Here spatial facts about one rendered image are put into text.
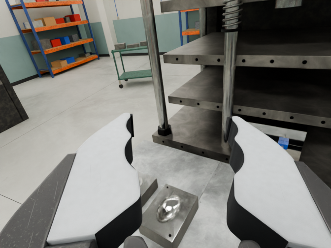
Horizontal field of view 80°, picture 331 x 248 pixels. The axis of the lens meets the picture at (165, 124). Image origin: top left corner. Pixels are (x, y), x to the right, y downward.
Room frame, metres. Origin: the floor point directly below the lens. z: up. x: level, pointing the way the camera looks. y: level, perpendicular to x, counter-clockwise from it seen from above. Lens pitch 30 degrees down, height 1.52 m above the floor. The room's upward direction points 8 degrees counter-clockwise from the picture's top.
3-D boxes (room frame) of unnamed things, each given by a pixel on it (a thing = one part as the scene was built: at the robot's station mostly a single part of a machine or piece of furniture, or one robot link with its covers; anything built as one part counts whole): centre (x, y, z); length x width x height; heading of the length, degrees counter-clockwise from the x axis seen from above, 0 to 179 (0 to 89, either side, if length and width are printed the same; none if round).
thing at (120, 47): (4.68, 0.43, 0.50); 0.98 x 0.55 x 1.01; 82
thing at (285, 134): (0.99, -0.66, 0.87); 0.50 x 0.27 x 0.17; 144
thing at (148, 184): (0.62, 0.18, 0.83); 0.17 x 0.13 x 0.06; 144
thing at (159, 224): (0.48, 0.03, 0.83); 0.20 x 0.15 x 0.07; 144
